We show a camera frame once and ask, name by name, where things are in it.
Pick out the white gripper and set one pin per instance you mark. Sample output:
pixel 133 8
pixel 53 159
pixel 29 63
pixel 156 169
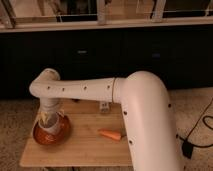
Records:
pixel 48 106

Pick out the white ceramic cup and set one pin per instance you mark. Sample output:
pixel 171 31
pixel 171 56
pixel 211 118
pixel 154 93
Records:
pixel 50 124

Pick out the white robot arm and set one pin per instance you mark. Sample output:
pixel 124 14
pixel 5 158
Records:
pixel 146 108

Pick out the orange ceramic bowl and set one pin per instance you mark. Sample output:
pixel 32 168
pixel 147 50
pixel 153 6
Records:
pixel 45 139

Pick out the wooden table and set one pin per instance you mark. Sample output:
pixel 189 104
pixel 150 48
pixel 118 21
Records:
pixel 85 146

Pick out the white remote control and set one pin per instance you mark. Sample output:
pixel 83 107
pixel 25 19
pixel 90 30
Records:
pixel 104 107

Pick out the orange carrot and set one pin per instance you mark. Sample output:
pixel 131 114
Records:
pixel 114 135

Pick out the white window frame railing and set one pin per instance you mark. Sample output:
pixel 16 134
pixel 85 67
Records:
pixel 45 15

